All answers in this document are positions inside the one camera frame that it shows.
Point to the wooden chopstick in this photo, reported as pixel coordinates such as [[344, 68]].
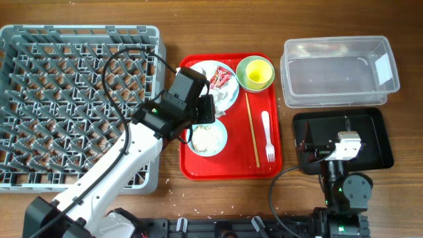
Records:
[[252, 131]]

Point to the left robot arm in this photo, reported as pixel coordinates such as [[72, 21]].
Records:
[[79, 211]]

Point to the red serving tray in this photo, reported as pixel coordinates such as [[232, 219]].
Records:
[[237, 160]]

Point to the clear plastic bin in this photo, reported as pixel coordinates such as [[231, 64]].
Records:
[[338, 71]]

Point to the white napkin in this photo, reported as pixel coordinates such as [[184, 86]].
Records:
[[223, 97]]

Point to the green bowl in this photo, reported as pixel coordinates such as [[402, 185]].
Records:
[[241, 73]]

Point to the black waste tray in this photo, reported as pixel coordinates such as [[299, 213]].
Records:
[[324, 126]]

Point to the red snack wrapper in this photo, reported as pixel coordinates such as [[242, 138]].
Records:
[[220, 77]]

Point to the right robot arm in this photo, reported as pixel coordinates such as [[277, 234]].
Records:
[[346, 194]]

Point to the large light blue plate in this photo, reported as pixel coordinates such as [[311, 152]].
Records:
[[208, 68]]

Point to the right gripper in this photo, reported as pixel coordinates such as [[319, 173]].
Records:
[[318, 151]]

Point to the white plastic fork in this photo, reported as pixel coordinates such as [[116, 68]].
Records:
[[270, 150]]

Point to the leftover rice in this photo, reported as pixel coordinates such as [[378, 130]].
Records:
[[207, 139]]

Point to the grey dishwasher rack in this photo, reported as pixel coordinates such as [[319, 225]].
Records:
[[62, 91]]

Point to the yellow cup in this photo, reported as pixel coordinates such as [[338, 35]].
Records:
[[258, 73]]

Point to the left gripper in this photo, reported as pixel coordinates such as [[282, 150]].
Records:
[[209, 116]]

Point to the small light blue bowl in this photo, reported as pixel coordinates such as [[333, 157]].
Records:
[[217, 123]]

